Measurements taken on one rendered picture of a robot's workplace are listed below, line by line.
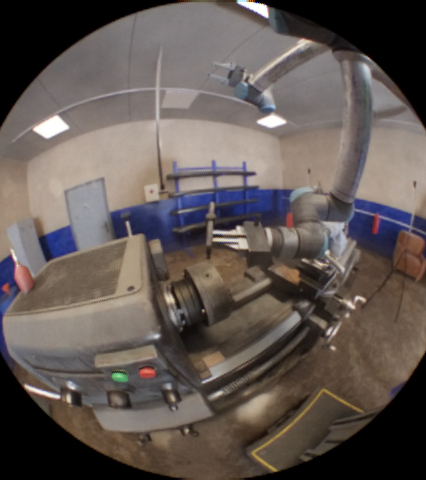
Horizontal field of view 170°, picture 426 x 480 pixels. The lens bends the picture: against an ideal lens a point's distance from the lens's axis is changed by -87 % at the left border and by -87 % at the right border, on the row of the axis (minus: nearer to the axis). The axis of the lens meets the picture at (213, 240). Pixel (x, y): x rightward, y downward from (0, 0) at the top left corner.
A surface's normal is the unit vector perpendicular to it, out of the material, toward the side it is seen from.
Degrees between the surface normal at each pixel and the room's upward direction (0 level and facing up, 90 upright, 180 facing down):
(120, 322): 45
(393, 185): 90
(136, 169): 90
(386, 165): 90
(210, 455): 0
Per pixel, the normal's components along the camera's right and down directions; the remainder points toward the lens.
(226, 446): -0.09, -0.93
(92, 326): 0.25, -0.46
